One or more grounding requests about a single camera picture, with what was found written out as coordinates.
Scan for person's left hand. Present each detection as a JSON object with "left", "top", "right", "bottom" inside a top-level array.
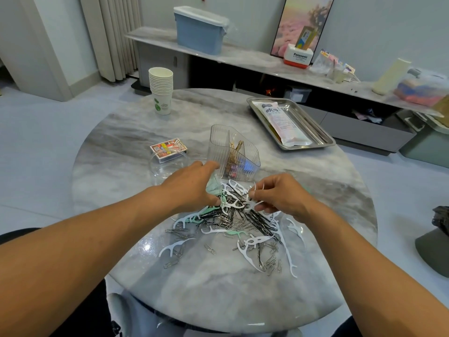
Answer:
[{"left": 153, "top": 161, "right": 224, "bottom": 216}]

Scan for trash bin with black bag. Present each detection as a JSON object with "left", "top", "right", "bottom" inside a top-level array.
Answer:
[{"left": 415, "top": 205, "right": 449, "bottom": 278}]

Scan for colourful matchbox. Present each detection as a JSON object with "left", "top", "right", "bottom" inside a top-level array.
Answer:
[{"left": 149, "top": 138, "right": 189, "bottom": 161}]

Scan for grey cabinet with marble top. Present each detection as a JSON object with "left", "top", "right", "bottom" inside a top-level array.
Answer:
[{"left": 125, "top": 26, "right": 443, "bottom": 155}]

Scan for person's left forearm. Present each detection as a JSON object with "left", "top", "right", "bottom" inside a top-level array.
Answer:
[{"left": 0, "top": 189, "right": 173, "bottom": 337}]

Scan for grey green storage bin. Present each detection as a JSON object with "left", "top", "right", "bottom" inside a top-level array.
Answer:
[{"left": 398, "top": 110, "right": 449, "bottom": 169}]

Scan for white and red small box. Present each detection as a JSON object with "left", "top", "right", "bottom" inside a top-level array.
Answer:
[{"left": 283, "top": 44, "right": 314, "bottom": 69}]

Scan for pile of floss picks and clips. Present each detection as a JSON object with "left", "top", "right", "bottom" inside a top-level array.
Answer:
[{"left": 158, "top": 140, "right": 306, "bottom": 279}]

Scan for group of white paper cups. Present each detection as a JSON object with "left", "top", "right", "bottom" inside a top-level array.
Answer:
[{"left": 148, "top": 67, "right": 174, "bottom": 116}]

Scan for white box in cabinet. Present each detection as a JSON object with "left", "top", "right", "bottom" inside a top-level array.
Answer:
[{"left": 285, "top": 87, "right": 314, "bottom": 104}]

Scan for cardboard box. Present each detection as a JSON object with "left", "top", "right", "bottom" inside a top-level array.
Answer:
[{"left": 434, "top": 96, "right": 449, "bottom": 129}]

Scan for metal tray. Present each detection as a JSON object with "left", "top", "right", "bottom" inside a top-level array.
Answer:
[{"left": 246, "top": 96, "right": 337, "bottom": 152}]

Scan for clear printed plastic bag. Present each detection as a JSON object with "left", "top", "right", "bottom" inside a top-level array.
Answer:
[{"left": 257, "top": 101, "right": 313, "bottom": 147}]

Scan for beige curtain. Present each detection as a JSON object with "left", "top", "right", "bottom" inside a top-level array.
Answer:
[{"left": 77, "top": 0, "right": 143, "bottom": 83}]

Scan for clear storage box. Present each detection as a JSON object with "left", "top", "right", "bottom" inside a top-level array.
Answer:
[{"left": 394, "top": 68, "right": 449, "bottom": 108}]

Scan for person's right forearm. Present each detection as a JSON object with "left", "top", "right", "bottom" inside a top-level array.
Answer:
[{"left": 302, "top": 203, "right": 449, "bottom": 337}]

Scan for clear round plastic bowl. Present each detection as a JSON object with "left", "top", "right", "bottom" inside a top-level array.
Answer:
[{"left": 149, "top": 152, "right": 192, "bottom": 185}]

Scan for translucent green plastic cup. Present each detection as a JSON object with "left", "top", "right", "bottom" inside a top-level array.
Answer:
[{"left": 205, "top": 172, "right": 224, "bottom": 195}]

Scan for cream paper roll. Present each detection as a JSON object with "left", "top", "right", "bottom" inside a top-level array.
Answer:
[{"left": 372, "top": 58, "right": 412, "bottom": 96}]

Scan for blue storage box white lid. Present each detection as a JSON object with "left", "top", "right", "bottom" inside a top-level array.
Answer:
[{"left": 173, "top": 5, "right": 231, "bottom": 56}]

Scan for loose papers in cabinet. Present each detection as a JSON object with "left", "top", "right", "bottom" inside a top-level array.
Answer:
[{"left": 353, "top": 109, "right": 387, "bottom": 124}]

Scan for small colourful box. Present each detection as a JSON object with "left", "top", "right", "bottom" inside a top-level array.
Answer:
[{"left": 295, "top": 26, "right": 317, "bottom": 51}]

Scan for clear bag of snacks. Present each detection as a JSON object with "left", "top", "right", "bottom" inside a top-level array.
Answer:
[{"left": 311, "top": 51, "right": 338, "bottom": 76}]

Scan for framed pink picture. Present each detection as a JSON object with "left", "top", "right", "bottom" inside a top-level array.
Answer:
[{"left": 271, "top": 0, "right": 335, "bottom": 59}]

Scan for person's right hand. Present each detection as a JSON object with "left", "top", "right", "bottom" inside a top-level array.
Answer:
[{"left": 247, "top": 172, "right": 320, "bottom": 223}]

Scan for clear ribbed organizer box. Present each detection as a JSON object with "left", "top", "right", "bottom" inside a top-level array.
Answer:
[{"left": 208, "top": 123, "right": 262, "bottom": 182}]

